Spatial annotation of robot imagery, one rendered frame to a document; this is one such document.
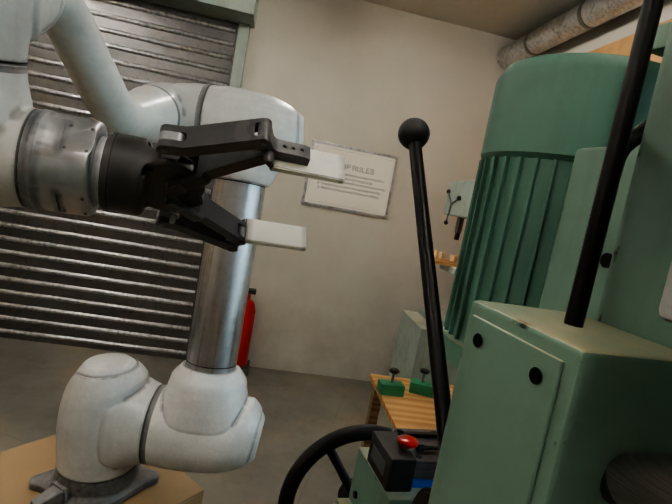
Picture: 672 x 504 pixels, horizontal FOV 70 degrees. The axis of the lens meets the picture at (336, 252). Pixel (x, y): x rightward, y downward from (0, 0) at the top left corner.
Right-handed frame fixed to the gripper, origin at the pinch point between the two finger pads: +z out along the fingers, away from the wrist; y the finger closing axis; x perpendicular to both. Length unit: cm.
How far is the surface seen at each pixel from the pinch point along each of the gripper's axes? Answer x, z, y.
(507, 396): -23.7, 4.7, 20.1
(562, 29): 213, 172, -88
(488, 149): 3.2, 15.3, 10.5
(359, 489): -25.0, 18.4, -36.9
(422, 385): 24, 97, -157
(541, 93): 3.9, 16.1, 17.6
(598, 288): -14.6, 17.0, 16.7
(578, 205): -7.6, 17.0, 17.1
